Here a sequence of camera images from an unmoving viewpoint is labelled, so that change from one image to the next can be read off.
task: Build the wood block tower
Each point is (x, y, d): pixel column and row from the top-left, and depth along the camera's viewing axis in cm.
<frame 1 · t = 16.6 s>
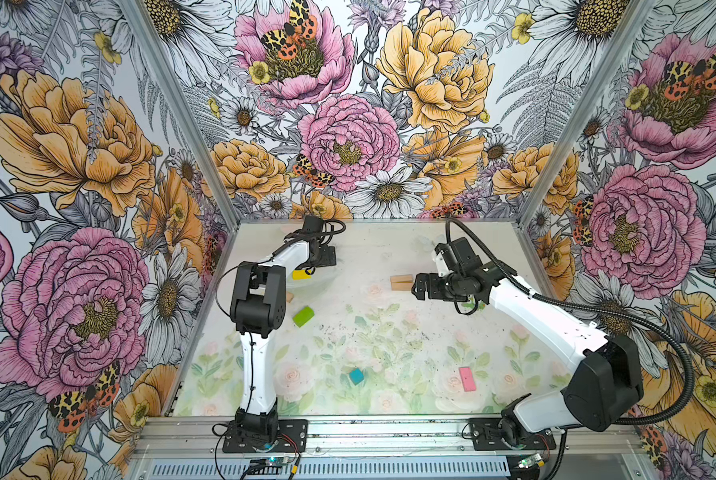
left hand: (317, 266, 104), fingers open
right hand: (429, 299, 82), fingers open
natural wood block far centre: (401, 283, 107), on the table
lime green block: (303, 317, 96), on the table
pink block: (467, 379, 84), on the table
teal cube block: (356, 376, 85), on the table

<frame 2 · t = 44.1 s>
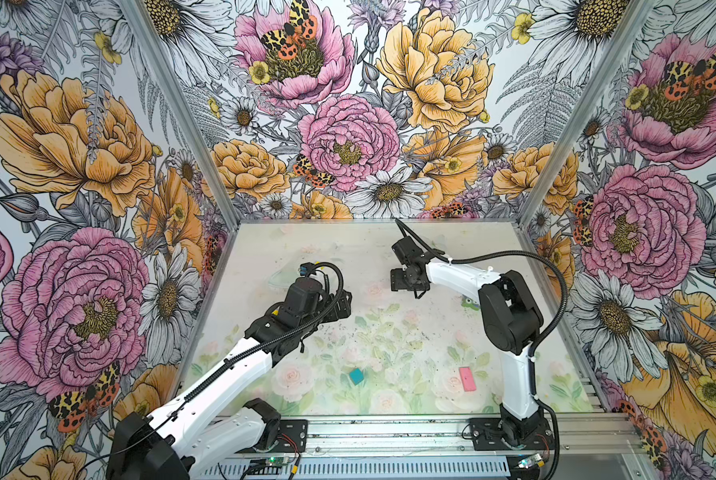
left hand: (335, 307, 80), fingers open
right hand: (406, 290, 98), fingers open
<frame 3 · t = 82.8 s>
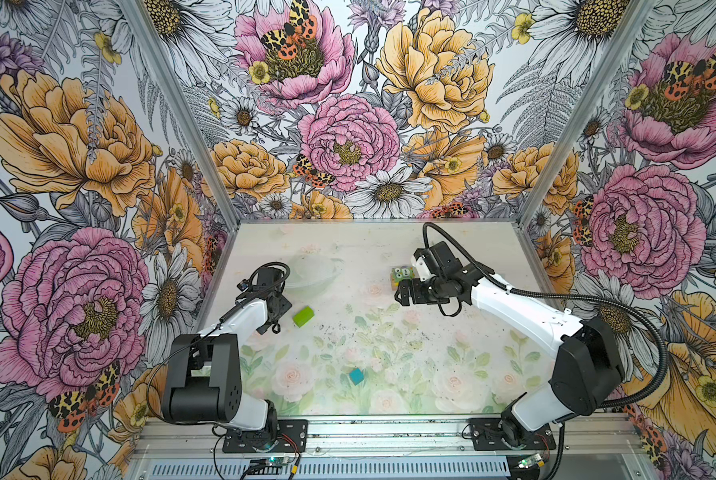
left hand: (274, 319, 92), fingers open
right hand: (412, 304, 84), fingers open
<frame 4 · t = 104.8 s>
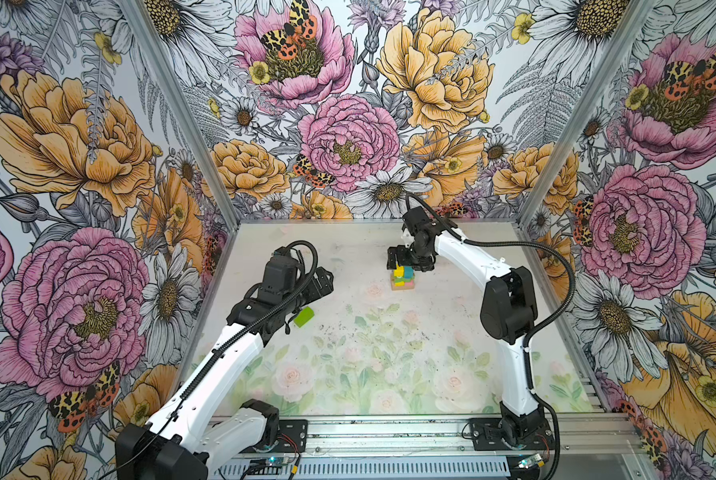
left hand: (319, 291, 79), fingers open
right hand: (403, 273, 95), fingers open
teal cube block: (408, 272, 99), point 8 cm above the table
